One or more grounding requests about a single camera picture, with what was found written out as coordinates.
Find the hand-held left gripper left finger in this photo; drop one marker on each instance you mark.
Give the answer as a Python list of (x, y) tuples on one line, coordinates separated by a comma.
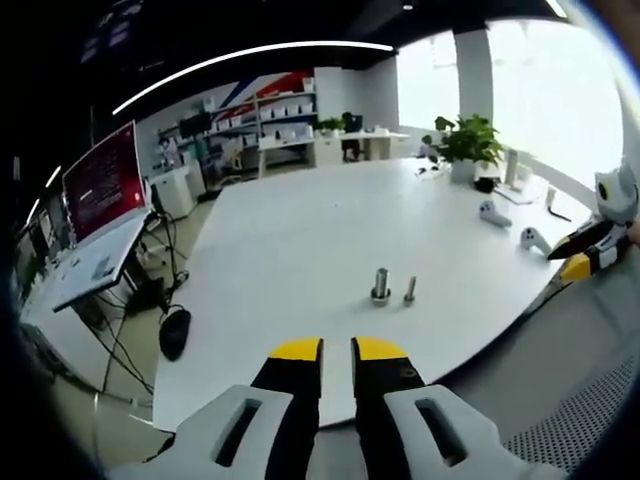
[(225, 430)]

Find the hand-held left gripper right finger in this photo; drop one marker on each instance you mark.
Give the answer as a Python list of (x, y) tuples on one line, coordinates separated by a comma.
[(425, 430)]

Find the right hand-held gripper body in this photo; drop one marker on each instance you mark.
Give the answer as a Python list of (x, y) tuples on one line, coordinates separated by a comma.
[(617, 192)]

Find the small threaded steel stud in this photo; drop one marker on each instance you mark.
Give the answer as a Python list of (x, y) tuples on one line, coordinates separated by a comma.
[(410, 290)]

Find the large threaded steel stud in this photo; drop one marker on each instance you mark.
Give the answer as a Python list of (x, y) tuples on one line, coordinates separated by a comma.
[(381, 280)]

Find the black angled tool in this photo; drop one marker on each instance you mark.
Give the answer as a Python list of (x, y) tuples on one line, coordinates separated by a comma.
[(560, 214)]

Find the white game controller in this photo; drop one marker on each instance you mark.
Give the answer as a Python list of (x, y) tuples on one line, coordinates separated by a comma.
[(495, 215), (535, 240)]

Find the white desk stand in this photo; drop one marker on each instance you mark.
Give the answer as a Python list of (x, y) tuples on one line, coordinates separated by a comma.
[(512, 170)]

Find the black rounded object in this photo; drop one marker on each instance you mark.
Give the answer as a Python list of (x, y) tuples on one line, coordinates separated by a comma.
[(175, 332)]

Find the black coiled power adapter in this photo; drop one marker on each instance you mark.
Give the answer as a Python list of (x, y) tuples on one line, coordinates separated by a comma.
[(484, 185)]

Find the grey mesh office chair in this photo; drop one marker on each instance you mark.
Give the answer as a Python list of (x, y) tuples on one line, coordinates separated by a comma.
[(575, 375)]

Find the potted green plant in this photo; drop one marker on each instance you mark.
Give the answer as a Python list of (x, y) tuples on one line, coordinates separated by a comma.
[(470, 142)]

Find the straight linear ceiling light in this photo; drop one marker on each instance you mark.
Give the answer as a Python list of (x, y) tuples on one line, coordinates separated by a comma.
[(556, 7)]

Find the white monitor desk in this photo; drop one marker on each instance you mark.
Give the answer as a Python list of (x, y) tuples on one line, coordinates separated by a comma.
[(100, 265)]

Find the white cabinet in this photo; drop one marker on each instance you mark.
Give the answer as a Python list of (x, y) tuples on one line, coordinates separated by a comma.
[(175, 192)]

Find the long white counter desk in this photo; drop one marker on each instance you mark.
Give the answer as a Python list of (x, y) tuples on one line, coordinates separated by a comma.
[(350, 142)]

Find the black office chair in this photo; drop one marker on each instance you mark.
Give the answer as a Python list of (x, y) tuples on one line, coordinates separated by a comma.
[(352, 127)]

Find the computer monitor with red screen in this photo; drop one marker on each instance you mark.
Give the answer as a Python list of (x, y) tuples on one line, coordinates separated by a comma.
[(102, 185)]

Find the small potted plant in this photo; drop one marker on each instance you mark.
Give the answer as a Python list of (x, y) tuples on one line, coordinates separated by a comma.
[(330, 126)]

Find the storage shelving with white bins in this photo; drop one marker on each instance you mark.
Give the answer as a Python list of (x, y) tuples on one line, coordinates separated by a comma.
[(280, 107)]

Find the curved linear ceiling light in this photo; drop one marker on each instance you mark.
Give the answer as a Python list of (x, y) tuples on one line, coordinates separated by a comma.
[(250, 55)]

